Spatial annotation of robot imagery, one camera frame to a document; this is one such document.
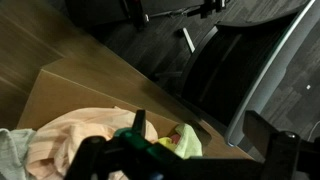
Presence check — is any large brown cardboard box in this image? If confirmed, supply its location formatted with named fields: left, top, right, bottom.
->
left=16, top=58, right=254, bottom=161

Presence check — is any peach cloth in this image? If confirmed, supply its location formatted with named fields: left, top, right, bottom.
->
left=25, top=105, right=160, bottom=180

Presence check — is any white terry towel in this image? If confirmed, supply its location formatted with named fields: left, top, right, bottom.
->
left=0, top=128, right=37, bottom=180

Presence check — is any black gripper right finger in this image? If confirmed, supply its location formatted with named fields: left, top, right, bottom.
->
left=243, top=110, right=320, bottom=180

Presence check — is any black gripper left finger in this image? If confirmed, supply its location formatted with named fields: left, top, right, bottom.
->
left=64, top=109, right=208, bottom=180

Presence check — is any pale green terry towel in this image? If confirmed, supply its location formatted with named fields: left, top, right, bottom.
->
left=174, top=123, right=204, bottom=160

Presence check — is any white floor cable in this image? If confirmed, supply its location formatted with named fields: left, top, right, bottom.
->
left=306, top=119, right=320, bottom=143

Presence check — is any black mesh office chair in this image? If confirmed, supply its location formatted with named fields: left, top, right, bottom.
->
left=151, top=0, right=320, bottom=149

